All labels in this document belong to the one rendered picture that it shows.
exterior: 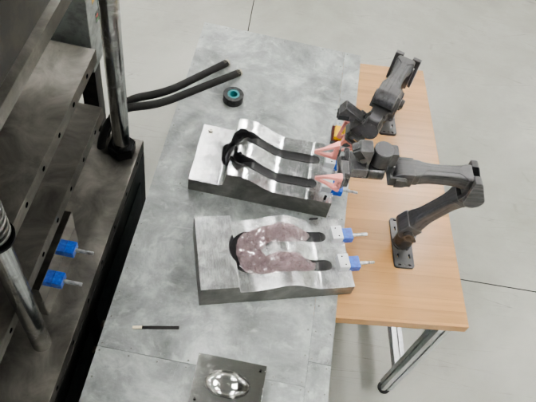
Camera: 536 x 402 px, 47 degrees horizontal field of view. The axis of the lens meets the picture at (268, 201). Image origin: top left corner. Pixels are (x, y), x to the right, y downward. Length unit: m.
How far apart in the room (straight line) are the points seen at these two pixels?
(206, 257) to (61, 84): 0.66
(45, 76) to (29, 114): 0.15
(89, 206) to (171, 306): 0.47
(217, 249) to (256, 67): 0.96
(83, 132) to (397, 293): 1.15
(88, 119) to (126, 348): 0.74
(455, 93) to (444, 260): 1.96
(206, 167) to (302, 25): 2.14
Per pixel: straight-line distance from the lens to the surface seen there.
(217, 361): 1.82
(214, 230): 1.96
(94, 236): 2.10
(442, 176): 1.86
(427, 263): 2.21
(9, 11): 1.10
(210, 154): 2.20
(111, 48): 1.89
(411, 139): 2.52
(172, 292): 1.97
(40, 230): 1.83
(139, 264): 2.02
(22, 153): 1.68
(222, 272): 1.89
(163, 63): 3.74
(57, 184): 1.91
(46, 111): 1.76
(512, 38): 4.66
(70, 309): 1.99
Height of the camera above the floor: 2.58
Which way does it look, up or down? 55 degrees down
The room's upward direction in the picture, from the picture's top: 14 degrees clockwise
